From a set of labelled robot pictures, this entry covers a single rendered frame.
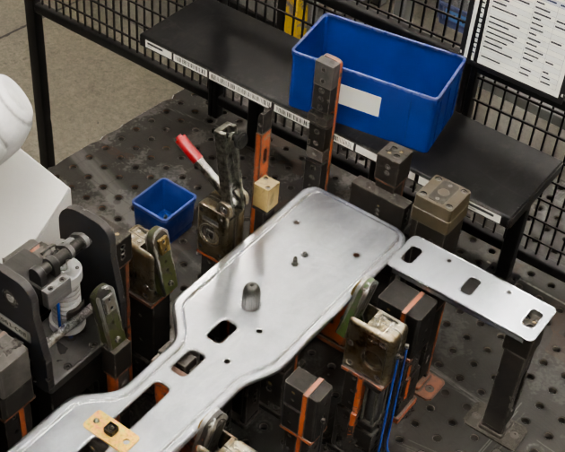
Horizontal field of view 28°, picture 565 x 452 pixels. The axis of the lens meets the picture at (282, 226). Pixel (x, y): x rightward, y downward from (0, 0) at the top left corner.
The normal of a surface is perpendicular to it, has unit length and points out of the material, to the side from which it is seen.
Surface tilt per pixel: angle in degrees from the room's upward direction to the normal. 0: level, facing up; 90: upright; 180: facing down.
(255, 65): 0
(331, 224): 0
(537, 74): 90
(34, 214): 44
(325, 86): 90
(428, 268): 0
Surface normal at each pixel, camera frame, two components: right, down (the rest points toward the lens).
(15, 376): 0.80, 0.44
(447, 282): 0.07, -0.73
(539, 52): -0.59, 0.51
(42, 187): -0.44, -0.22
